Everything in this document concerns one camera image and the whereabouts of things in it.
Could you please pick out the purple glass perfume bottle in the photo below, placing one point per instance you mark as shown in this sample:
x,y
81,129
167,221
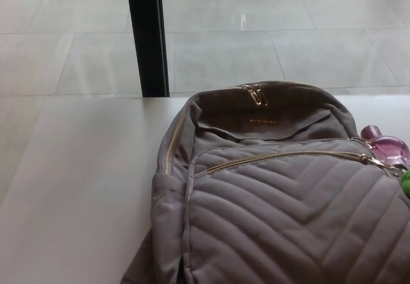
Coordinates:
x,y
389,147

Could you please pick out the black window frame post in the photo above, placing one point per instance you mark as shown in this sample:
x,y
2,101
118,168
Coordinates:
x,y
147,40

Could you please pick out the grey quilted backpack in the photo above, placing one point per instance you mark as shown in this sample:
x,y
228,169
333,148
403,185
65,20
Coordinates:
x,y
288,220

